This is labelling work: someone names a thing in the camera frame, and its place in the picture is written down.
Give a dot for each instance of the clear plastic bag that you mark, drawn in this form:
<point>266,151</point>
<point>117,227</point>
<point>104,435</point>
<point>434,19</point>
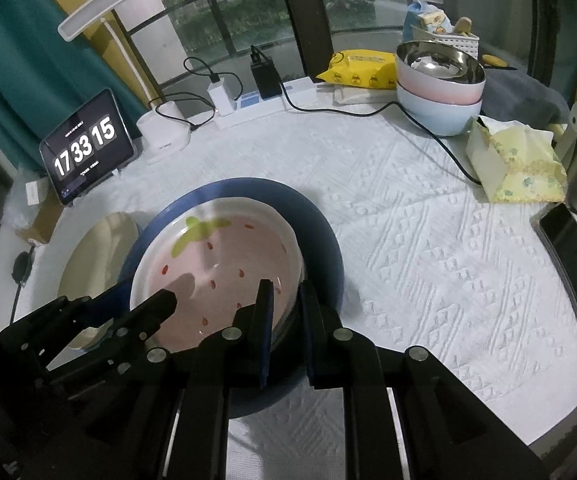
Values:
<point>12,210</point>

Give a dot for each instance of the grey cloth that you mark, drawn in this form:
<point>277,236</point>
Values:
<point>523,95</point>

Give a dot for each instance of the teal curtain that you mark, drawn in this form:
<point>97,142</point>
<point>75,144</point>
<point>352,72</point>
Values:
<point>28,60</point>

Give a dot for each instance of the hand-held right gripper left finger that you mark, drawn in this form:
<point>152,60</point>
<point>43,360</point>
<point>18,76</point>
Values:
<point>267,330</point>

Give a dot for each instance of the yellow cloth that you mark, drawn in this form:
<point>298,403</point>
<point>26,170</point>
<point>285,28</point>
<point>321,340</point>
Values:
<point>513,170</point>

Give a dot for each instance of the black tablet with clock display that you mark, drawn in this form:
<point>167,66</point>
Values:
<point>86,147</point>

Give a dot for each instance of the white desk lamp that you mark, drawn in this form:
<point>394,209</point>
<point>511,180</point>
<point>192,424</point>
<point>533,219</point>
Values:
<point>163,135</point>

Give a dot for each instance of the small white basket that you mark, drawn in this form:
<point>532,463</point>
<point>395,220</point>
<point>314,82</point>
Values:
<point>463,42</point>

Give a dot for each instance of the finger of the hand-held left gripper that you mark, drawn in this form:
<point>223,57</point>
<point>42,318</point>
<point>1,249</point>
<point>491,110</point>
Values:
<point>113,302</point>
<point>153,310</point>

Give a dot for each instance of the brown cardboard box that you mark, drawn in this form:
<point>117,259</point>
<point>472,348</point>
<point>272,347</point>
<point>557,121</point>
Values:
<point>43,220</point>

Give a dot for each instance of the yellow wipes packet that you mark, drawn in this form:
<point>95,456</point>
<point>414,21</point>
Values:
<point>363,72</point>

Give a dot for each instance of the black balcony railing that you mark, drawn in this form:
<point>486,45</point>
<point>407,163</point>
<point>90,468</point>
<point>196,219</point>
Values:
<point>221,25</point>

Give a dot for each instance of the black round device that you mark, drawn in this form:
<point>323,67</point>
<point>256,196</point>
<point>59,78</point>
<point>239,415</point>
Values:
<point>21,266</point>

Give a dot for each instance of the white textured tablecloth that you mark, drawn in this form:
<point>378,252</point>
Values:
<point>418,260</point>

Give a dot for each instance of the cream plate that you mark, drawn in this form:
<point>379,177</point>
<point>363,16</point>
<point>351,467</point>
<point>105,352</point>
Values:
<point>98,250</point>

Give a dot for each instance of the small white tag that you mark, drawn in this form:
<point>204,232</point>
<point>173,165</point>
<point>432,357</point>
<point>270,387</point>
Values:
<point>32,193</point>

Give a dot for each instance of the black power adapter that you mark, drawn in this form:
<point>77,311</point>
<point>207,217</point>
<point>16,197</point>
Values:
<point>267,80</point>

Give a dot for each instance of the large blue bowl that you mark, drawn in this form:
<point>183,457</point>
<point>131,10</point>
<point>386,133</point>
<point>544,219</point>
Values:
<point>313,230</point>

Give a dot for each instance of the small yellow object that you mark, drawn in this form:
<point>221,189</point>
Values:
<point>495,60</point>

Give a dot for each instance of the black smartphone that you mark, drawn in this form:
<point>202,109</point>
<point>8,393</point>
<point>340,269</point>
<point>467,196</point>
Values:
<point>573,265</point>

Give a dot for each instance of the pink strawberry print bowl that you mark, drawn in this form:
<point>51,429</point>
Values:
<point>228,250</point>

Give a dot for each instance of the white power strip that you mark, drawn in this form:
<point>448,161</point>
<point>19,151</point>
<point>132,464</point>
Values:
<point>268,107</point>

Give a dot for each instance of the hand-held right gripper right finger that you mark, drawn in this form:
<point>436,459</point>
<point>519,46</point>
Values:
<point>308,330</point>

